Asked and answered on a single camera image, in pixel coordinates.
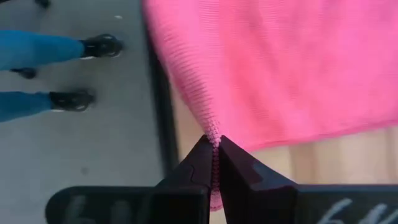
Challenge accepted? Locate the pink microfiber towel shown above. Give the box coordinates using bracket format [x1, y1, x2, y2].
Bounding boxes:
[141, 0, 398, 212]

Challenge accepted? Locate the black chair caster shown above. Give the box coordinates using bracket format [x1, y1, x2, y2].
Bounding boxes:
[10, 67, 38, 80]

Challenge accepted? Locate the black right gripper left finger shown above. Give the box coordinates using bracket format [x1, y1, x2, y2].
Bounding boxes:
[155, 134, 215, 224]

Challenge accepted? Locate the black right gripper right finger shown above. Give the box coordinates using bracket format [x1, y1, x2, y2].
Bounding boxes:
[219, 135, 298, 224]

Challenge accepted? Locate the person's leg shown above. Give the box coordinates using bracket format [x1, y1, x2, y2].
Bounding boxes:
[0, 29, 124, 72]
[0, 89, 96, 123]

